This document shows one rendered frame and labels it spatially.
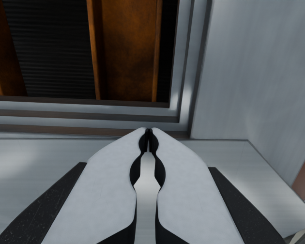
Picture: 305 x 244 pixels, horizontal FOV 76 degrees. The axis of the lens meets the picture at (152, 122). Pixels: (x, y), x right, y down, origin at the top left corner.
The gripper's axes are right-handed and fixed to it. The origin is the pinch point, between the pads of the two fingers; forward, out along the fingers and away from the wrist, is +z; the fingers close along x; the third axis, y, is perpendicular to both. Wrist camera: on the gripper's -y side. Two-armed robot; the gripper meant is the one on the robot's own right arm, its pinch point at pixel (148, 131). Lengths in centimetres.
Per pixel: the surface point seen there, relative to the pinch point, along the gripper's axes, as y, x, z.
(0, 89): 2.7, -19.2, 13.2
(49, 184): 5.9, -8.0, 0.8
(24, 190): 6.7, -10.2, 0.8
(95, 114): 0.4, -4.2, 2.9
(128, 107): -0.2, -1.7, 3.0
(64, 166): 3.9, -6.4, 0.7
